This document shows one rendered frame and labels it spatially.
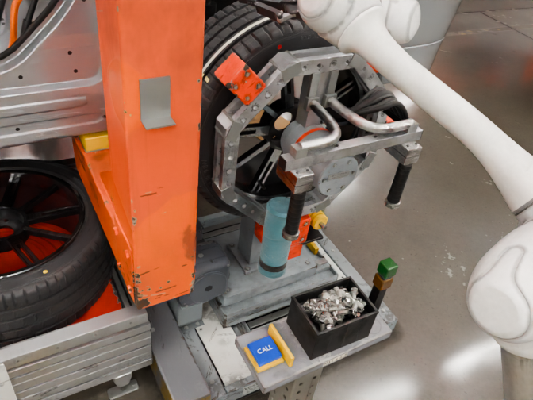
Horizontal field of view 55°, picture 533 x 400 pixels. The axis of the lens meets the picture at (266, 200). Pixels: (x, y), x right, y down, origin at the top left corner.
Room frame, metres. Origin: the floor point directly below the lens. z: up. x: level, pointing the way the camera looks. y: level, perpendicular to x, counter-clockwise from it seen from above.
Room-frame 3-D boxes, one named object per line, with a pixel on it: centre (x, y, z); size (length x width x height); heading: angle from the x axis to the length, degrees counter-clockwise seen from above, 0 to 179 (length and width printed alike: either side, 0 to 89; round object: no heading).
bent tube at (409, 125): (1.21, -0.23, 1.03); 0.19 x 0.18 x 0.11; 34
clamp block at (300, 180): (0.99, -0.06, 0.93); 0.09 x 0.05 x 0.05; 34
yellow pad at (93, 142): (1.36, 0.56, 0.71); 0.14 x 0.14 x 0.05; 34
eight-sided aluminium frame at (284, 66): (1.25, -0.08, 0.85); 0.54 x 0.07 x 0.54; 124
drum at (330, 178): (1.19, -0.12, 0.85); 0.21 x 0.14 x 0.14; 34
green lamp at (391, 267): (1.01, -0.36, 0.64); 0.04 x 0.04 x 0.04; 34
